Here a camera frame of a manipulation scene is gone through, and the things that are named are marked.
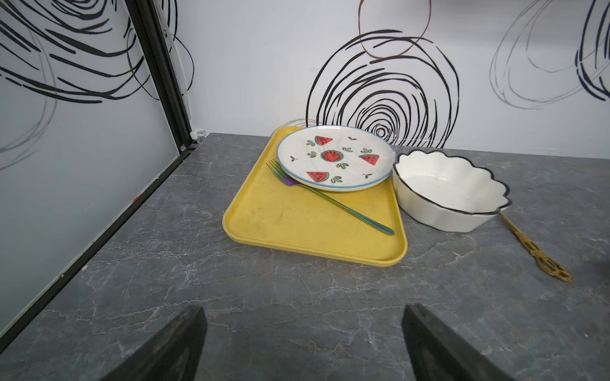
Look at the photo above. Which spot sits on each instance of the iridescent blue-green fork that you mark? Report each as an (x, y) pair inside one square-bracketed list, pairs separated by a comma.
[(287, 180)]

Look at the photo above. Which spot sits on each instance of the gold ornate fork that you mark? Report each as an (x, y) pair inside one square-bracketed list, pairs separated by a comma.
[(545, 263)]

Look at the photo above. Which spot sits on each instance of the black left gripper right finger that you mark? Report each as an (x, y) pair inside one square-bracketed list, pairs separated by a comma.
[(438, 353)]

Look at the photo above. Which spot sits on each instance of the white scalloped bowl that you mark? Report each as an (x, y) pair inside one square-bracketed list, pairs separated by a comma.
[(447, 193)]

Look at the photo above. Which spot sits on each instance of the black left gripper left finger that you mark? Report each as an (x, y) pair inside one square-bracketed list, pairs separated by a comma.
[(173, 353)]

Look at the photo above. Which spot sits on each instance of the black vertical frame post left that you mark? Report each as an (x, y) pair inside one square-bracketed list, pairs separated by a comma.
[(148, 27)]

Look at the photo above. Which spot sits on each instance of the watermelon pattern plate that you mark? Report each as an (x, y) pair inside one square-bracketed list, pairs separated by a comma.
[(336, 158)]

